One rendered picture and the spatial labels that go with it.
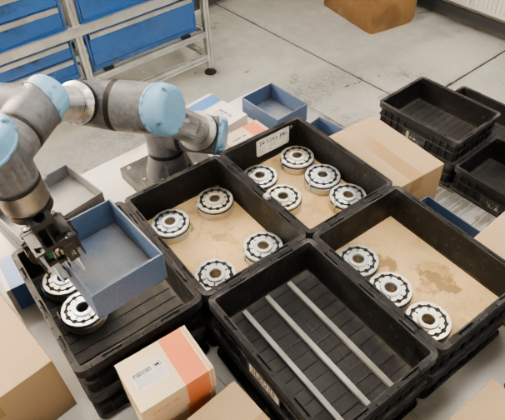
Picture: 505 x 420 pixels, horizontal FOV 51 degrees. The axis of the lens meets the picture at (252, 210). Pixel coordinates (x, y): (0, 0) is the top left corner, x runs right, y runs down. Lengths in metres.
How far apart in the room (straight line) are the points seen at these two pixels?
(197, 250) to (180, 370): 0.40
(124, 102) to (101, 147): 2.01
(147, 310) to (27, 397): 0.31
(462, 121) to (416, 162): 0.89
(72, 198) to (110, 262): 0.67
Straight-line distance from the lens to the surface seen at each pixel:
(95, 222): 1.16
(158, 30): 3.39
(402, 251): 1.43
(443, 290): 1.37
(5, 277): 1.56
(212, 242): 1.42
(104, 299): 1.00
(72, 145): 3.28
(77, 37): 3.10
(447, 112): 2.55
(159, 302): 1.32
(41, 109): 0.86
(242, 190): 1.45
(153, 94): 1.18
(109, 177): 1.88
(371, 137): 1.71
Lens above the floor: 1.89
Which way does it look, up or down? 45 degrees down
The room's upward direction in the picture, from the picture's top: 3 degrees counter-clockwise
